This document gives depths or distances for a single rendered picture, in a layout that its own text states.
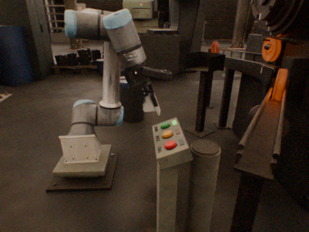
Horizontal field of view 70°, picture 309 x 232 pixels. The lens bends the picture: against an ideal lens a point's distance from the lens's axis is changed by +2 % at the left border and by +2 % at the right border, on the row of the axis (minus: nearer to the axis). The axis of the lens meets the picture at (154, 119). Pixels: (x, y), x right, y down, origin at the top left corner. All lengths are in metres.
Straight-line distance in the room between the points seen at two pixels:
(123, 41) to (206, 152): 0.50
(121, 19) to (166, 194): 0.64
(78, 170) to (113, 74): 0.65
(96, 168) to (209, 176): 0.79
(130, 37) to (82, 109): 0.89
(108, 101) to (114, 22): 0.84
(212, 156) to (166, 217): 0.32
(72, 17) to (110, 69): 0.64
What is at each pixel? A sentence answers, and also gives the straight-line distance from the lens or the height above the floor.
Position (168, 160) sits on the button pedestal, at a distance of 0.71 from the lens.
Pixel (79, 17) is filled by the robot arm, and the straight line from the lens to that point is 0.86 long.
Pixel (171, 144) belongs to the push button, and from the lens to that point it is 0.72.
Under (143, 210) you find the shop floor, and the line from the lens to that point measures 1.34.
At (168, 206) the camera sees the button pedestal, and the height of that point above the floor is 0.30.
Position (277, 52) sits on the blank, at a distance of 1.55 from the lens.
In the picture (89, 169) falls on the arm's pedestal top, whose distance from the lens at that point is 1.47.
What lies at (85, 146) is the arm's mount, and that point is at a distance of 1.47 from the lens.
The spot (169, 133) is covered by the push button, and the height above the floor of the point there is 0.61.
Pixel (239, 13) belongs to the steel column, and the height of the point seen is 1.12.
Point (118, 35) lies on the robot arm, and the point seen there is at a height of 0.94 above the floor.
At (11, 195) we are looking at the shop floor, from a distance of 1.67.
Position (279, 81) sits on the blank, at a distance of 1.09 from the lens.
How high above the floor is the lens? 0.99
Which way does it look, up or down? 25 degrees down
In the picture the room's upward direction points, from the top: straight up
